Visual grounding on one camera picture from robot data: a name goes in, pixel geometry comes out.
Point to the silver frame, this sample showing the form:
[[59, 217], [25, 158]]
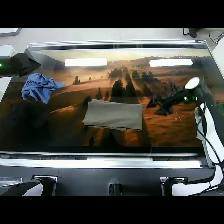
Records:
[[110, 163]]

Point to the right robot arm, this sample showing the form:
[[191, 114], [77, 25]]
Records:
[[196, 95]]

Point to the blue garment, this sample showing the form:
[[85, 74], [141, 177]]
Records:
[[39, 87]]

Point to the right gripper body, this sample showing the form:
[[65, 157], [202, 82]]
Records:
[[165, 106]]

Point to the olive green T-shirt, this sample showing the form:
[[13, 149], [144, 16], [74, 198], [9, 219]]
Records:
[[115, 115]]

